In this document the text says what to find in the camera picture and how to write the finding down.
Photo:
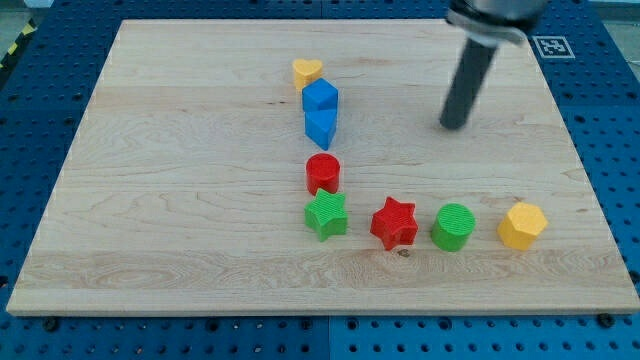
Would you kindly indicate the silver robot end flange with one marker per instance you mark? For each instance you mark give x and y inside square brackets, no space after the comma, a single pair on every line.
[490,22]

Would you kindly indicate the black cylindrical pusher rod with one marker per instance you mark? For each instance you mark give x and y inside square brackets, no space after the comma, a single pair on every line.
[472,68]

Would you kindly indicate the blue cube block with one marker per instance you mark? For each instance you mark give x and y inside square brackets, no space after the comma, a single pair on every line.
[319,95]

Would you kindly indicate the white fiducial marker tag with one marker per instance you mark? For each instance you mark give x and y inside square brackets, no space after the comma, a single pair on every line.
[553,47]

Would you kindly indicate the green cylinder block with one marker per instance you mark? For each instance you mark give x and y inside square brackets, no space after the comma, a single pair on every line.
[453,225]

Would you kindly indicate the yellow hexagon block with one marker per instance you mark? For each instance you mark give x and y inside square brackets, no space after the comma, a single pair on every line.
[521,226]

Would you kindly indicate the blue triangle block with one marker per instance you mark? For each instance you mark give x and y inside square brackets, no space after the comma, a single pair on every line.
[320,127]

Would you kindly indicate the yellow heart block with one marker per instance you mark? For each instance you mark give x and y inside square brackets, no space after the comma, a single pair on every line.
[306,71]

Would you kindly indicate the red star block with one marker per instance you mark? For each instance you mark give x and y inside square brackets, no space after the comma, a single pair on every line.
[395,224]

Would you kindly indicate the red cylinder block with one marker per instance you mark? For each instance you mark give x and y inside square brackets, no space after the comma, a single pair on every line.
[322,172]

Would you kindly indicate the green star block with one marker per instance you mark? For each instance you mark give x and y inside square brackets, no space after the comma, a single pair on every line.
[326,214]

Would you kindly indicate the wooden board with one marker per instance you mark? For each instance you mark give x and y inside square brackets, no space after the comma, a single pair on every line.
[184,188]

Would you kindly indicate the black bolt right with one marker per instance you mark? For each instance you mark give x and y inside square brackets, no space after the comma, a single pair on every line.
[605,320]

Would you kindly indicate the black bolt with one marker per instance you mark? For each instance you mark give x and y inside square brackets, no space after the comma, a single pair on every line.
[605,320]
[50,324]

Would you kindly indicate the black bolt left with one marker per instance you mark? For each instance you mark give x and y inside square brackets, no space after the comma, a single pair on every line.
[50,324]

